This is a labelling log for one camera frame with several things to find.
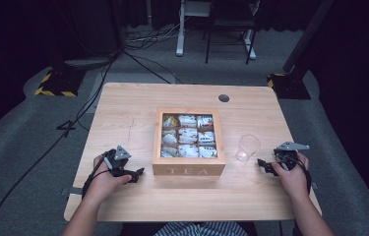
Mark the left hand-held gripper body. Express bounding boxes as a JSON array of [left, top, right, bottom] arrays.
[[103, 145, 133, 178]]

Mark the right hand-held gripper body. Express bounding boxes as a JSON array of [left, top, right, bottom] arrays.
[[273, 141, 311, 172]]

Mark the clear plastic cup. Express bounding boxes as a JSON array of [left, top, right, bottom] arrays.
[[235, 134, 262, 163]]

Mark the wooden tea box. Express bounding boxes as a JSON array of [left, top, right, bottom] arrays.
[[152, 107, 227, 177]]

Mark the person's right hand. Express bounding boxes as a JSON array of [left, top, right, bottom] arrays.
[[272, 152, 311, 202]]

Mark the person's left hand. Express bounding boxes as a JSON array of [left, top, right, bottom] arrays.
[[85, 153, 134, 202]]

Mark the group of white tea bags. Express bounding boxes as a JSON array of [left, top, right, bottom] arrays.
[[160, 113, 218, 159]]

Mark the black yellow striped stand base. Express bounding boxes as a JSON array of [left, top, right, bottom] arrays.
[[267, 72, 312, 100], [34, 67, 87, 98]]

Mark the person's striped clothing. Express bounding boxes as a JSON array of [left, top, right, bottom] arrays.
[[153, 221, 249, 236]]

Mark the grey flat stand foot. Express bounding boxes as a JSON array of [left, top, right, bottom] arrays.
[[63, 56, 115, 71]]

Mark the white desk leg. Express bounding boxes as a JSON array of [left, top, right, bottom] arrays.
[[242, 29, 258, 61], [175, 0, 187, 58]]

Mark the dark slanted stand pole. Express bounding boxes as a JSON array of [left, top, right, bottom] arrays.
[[282, 0, 336, 74]]

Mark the black metal chair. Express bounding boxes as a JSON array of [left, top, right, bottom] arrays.
[[204, 0, 261, 66]]

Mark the left hand-held gripper black cable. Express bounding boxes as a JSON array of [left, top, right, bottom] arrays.
[[81, 149, 116, 201]]

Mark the thin black floor cable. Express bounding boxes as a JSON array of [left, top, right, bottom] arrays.
[[122, 49, 184, 86]]

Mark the bundle of floor cables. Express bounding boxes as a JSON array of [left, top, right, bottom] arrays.
[[125, 18, 191, 51]]

